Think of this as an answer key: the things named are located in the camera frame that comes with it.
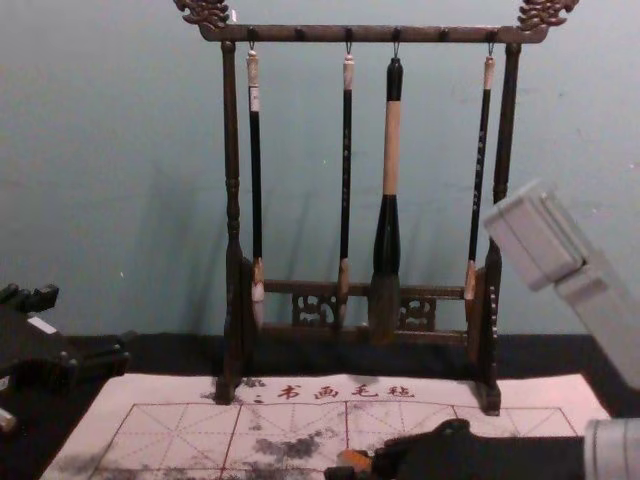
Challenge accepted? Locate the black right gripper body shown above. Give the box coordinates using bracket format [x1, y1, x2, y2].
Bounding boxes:
[382, 417, 587, 480]

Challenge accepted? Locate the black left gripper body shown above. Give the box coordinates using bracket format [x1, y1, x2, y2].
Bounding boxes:
[0, 308, 71, 397]

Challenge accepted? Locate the small orange object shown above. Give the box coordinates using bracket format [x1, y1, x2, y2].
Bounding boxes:
[337, 448, 372, 469]

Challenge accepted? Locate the white felt mat, red grid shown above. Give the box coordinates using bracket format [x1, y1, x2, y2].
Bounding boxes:
[41, 371, 614, 480]

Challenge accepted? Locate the black table cloth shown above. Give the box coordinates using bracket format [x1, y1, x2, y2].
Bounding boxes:
[0, 328, 640, 480]

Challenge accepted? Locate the dark carved wooden brush rack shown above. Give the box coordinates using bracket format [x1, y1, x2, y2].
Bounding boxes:
[172, 0, 584, 417]

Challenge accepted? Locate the black brush with label band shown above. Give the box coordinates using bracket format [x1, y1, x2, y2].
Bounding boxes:
[244, 41, 267, 329]

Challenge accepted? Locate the slim black brush, pale cap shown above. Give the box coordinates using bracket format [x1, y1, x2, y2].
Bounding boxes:
[463, 41, 499, 302]

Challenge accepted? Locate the thin black brush, marbled cap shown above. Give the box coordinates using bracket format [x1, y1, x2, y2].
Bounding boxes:
[335, 39, 358, 327]

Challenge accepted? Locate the large brush with beige handle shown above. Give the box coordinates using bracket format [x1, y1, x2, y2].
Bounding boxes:
[368, 41, 406, 347]

